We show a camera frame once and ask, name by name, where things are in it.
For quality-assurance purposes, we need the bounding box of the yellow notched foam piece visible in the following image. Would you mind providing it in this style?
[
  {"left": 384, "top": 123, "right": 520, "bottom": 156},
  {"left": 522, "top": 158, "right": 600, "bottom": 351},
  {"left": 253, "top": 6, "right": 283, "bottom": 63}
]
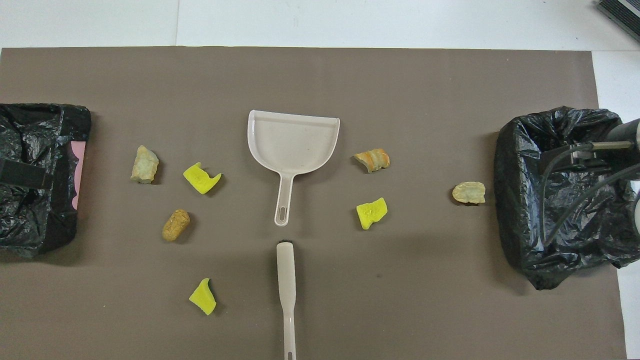
[{"left": 182, "top": 162, "right": 223, "bottom": 195}]

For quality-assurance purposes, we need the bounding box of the bin lined with black bag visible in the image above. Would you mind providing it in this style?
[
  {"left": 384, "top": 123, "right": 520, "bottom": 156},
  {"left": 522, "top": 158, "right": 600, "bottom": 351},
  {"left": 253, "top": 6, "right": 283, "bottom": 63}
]
[{"left": 494, "top": 106, "right": 640, "bottom": 291}]

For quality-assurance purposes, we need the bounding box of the dark ribbed panel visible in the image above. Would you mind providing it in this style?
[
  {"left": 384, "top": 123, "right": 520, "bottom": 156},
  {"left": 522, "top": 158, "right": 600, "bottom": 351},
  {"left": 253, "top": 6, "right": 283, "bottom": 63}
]
[{"left": 596, "top": 0, "right": 640, "bottom": 43}]

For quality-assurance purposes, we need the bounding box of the yellow wavy foam piece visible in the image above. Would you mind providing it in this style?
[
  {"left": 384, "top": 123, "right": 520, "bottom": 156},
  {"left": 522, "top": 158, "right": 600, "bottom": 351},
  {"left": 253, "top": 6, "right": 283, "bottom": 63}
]
[{"left": 356, "top": 197, "right": 388, "bottom": 231}]

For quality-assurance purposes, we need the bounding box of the brown cork-like foam piece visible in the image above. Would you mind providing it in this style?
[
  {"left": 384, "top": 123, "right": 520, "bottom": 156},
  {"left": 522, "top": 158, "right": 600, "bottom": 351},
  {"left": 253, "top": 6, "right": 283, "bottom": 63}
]
[{"left": 162, "top": 209, "right": 191, "bottom": 242}]

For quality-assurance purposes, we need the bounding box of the pale beige foam piece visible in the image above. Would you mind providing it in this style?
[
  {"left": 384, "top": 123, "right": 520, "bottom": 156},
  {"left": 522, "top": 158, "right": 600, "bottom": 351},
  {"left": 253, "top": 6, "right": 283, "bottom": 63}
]
[{"left": 452, "top": 181, "right": 487, "bottom": 205}]

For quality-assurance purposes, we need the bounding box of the pale beige foam chunk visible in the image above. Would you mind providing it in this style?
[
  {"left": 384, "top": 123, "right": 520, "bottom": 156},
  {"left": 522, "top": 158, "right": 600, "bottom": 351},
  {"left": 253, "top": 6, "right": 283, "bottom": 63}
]
[{"left": 130, "top": 145, "right": 160, "bottom": 185}]

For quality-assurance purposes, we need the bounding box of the brown table mat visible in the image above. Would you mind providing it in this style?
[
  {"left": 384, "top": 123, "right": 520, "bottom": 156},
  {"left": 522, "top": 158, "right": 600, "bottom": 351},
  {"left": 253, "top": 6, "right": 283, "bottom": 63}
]
[{"left": 0, "top": 46, "right": 628, "bottom": 360}]

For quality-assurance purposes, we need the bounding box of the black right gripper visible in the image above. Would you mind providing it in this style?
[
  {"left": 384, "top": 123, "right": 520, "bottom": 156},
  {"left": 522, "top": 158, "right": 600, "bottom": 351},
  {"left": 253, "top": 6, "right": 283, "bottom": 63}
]
[{"left": 544, "top": 148, "right": 640, "bottom": 174}]

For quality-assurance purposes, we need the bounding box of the orange striped foam piece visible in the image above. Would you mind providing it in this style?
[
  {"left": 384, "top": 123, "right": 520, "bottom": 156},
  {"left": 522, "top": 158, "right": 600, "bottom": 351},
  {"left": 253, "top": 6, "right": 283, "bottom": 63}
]
[{"left": 353, "top": 148, "right": 391, "bottom": 174}]

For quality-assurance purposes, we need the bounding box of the yellow curved foam piece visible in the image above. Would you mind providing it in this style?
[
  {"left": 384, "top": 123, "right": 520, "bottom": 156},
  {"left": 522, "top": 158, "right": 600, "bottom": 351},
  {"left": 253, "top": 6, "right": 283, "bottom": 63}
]
[{"left": 188, "top": 278, "right": 217, "bottom": 316}]

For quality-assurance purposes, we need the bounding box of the pink bin with black bag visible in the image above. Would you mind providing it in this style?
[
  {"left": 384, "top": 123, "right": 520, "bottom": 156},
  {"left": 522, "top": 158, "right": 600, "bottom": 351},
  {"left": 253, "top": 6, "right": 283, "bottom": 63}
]
[{"left": 0, "top": 103, "right": 92, "bottom": 259}]

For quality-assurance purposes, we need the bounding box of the beige hand brush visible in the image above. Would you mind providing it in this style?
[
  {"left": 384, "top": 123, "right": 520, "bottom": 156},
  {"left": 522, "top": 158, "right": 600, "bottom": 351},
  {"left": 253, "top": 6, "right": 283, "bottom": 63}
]
[{"left": 276, "top": 241, "right": 298, "bottom": 360}]

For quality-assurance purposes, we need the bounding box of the beige plastic dustpan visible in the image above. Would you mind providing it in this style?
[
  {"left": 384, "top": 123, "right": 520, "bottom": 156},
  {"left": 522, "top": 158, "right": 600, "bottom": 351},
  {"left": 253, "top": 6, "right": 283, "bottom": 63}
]
[{"left": 247, "top": 109, "right": 341, "bottom": 227}]

